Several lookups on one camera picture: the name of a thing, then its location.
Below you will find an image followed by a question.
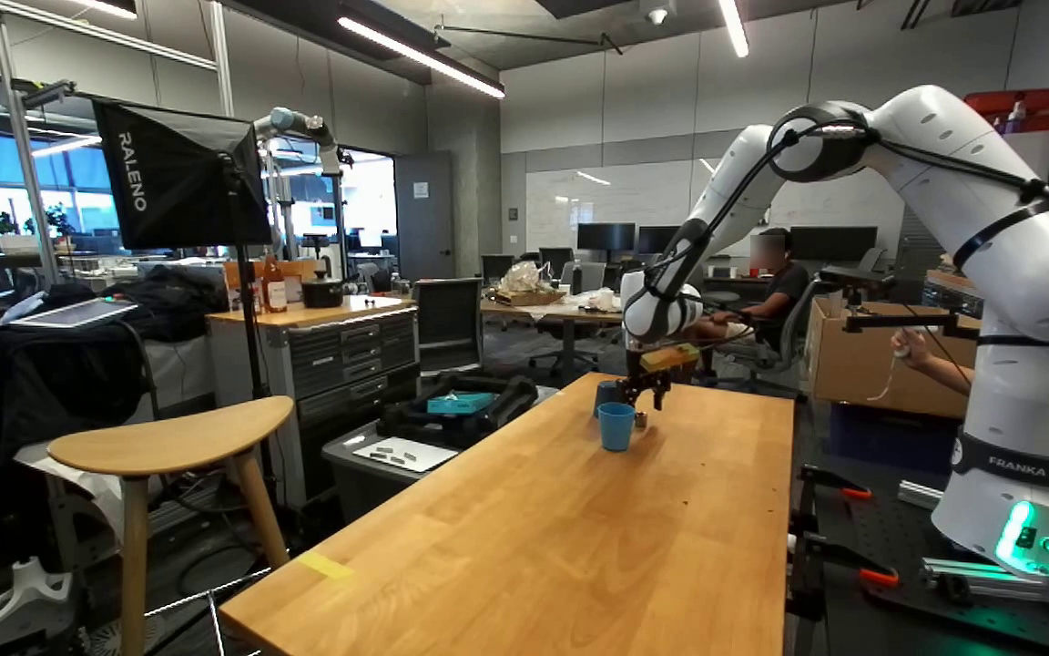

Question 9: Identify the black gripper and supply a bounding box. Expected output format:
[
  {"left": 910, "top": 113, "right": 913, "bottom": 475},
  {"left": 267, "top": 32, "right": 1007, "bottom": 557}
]
[{"left": 620, "top": 342, "right": 698, "bottom": 405}]

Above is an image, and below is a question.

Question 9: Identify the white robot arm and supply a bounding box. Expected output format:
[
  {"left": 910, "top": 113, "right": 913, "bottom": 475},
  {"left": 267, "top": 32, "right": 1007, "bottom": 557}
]
[{"left": 622, "top": 82, "right": 1049, "bottom": 578}]

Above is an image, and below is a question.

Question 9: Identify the light blue plastic cup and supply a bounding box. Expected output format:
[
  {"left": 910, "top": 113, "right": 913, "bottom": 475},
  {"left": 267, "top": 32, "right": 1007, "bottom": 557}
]
[{"left": 596, "top": 402, "right": 633, "bottom": 452}]

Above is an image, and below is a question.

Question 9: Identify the black softbox light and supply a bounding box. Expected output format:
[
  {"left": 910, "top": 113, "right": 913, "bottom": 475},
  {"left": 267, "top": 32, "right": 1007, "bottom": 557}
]
[{"left": 92, "top": 99, "right": 274, "bottom": 246}]

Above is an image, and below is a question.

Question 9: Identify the seated person dark shirt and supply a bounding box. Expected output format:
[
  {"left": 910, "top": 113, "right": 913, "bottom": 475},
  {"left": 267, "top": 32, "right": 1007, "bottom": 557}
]
[{"left": 683, "top": 228, "right": 811, "bottom": 346}]

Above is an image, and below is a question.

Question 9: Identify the teal flat case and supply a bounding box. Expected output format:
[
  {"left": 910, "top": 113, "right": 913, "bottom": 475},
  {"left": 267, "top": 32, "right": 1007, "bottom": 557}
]
[{"left": 427, "top": 388, "right": 500, "bottom": 419}]

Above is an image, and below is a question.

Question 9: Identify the orange black clamp far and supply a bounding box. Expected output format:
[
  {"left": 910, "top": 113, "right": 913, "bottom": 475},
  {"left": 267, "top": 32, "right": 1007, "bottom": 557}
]
[{"left": 791, "top": 464, "right": 875, "bottom": 528}]

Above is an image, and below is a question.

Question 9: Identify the orange black clamp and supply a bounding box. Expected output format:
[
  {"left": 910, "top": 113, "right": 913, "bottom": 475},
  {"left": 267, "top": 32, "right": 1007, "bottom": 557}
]
[
  {"left": 786, "top": 533, "right": 898, "bottom": 619},
  {"left": 791, "top": 464, "right": 875, "bottom": 528}
]

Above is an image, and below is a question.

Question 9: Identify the cardboard box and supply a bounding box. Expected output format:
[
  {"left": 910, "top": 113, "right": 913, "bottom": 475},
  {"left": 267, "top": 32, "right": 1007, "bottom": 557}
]
[{"left": 801, "top": 296, "right": 975, "bottom": 419}]

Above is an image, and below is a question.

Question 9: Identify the orange black clamp near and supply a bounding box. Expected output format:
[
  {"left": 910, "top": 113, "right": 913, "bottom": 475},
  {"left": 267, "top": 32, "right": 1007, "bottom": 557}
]
[{"left": 786, "top": 533, "right": 898, "bottom": 619}]

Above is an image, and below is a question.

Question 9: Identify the grey drawer cabinet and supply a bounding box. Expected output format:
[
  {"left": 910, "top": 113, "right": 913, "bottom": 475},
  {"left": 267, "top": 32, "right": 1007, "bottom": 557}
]
[{"left": 206, "top": 296, "right": 417, "bottom": 510}]

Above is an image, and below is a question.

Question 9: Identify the wooden stool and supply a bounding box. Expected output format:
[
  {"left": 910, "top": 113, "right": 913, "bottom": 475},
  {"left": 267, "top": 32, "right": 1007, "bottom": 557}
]
[{"left": 46, "top": 394, "right": 293, "bottom": 656}]

